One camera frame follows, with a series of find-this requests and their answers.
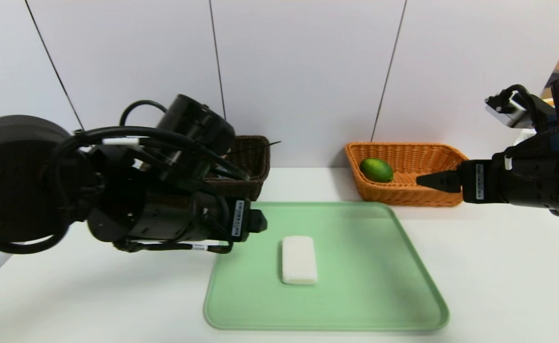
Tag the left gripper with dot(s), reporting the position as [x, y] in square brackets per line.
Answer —
[240, 218]

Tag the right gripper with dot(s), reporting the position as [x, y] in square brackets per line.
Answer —
[477, 181]

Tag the white soap bar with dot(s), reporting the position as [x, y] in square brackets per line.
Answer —
[299, 260]

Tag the green lime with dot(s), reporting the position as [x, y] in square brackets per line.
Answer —
[377, 170]

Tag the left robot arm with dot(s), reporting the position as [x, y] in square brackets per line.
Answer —
[13, 181]

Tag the orange wicker basket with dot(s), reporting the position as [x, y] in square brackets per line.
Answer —
[403, 195]

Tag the dark brown wicker basket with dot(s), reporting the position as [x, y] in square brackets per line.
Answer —
[253, 162]

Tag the light green plastic tray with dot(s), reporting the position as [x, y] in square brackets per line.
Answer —
[365, 286]

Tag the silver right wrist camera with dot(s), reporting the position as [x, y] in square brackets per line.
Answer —
[508, 110]

